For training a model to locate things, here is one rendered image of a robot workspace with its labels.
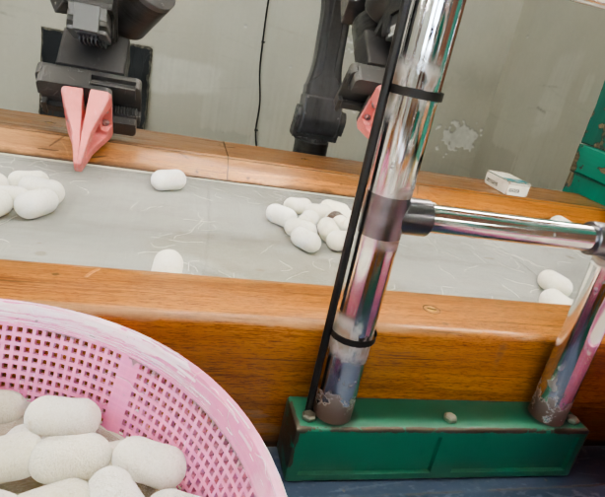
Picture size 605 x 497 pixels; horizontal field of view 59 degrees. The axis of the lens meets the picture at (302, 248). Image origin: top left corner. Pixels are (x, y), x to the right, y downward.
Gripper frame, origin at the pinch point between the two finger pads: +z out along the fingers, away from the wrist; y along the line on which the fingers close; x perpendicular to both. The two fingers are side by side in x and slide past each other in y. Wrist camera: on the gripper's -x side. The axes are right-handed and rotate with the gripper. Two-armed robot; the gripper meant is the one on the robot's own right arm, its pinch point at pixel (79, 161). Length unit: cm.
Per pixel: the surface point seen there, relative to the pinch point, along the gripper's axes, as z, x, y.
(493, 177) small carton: -11, 6, 55
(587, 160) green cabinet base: -18, 7, 74
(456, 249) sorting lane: 8.0, -4.8, 38.6
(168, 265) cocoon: 17.5, -15.2, 9.2
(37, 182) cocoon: 6.8, -6.0, -1.8
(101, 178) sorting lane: 0.7, 1.7, 2.2
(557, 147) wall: -97, 89, 159
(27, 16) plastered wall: -154, 129, -53
